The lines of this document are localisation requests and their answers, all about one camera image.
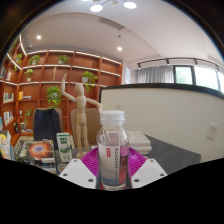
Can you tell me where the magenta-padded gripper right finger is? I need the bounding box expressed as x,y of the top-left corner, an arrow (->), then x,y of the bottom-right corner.
125,146 -> 168,190

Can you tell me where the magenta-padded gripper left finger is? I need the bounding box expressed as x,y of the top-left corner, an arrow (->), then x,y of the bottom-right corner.
59,147 -> 101,190

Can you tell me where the clear plastic water bottle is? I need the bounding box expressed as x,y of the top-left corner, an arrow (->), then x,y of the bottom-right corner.
96,109 -> 130,192

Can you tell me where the thick black book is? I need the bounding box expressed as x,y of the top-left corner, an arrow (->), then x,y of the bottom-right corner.
23,159 -> 58,175

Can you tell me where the green white drink carton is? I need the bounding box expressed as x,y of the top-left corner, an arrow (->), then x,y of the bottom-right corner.
55,132 -> 75,163

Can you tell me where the stack of white boxes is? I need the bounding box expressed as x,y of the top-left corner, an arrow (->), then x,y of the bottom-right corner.
126,130 -> 153,156

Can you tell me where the black book with nebula cover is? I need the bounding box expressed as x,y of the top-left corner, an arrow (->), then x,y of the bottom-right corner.
14,139 -> 56,164

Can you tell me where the tan chair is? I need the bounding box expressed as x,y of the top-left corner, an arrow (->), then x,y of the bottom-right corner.
69,107 -> 103,148

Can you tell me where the chair with dark jacket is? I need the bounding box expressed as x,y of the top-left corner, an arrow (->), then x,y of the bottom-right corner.
32,107 -> 64,143

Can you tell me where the wooden artist mannequin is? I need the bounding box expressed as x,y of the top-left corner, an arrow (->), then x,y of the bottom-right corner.
60,73 -> 104,159

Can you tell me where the yellow covered book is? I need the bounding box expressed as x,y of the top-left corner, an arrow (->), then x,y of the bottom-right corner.
0,130 -> 13,160

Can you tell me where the grey curtain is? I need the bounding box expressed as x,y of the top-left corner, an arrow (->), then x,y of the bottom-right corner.
135,64 -> 175,84

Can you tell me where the window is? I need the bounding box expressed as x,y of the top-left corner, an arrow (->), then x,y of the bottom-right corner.
173,64 -> 224,94

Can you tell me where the branched ceiling lamp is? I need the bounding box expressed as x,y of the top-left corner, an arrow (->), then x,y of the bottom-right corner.
81,0 -> 138,14

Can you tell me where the wooden wall shelf unit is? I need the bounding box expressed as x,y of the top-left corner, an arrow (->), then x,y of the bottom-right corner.
0,34 -> 124,148

